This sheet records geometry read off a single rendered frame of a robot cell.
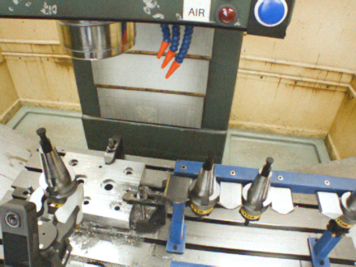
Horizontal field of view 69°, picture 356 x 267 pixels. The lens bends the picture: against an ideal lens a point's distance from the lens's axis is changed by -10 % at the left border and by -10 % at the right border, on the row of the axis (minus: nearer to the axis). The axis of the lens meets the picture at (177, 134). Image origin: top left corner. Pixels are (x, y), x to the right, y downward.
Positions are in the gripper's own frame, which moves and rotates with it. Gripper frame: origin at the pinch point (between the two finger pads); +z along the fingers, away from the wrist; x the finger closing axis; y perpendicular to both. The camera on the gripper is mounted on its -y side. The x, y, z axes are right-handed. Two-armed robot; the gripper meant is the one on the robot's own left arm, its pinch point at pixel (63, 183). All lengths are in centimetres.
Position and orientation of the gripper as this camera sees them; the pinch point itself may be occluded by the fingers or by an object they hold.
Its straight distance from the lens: 54.2
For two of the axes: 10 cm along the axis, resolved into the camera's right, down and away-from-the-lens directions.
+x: 9.9, 1.1, -0.8
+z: 1.4, -6.4, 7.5
